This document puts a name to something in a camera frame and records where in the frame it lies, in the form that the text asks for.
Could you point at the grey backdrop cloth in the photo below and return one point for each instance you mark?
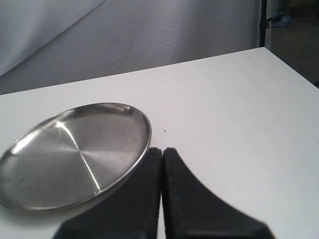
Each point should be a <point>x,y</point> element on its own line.
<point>51,42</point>

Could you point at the round stainless steel plate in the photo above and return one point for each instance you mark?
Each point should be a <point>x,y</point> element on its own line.
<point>73,157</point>

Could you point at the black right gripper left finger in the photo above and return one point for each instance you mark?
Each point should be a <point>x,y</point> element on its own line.
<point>131,212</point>

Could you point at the black stand pole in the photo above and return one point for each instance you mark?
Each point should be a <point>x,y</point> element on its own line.
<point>263,23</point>

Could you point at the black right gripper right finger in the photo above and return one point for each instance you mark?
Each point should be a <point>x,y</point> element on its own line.
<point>191,211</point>

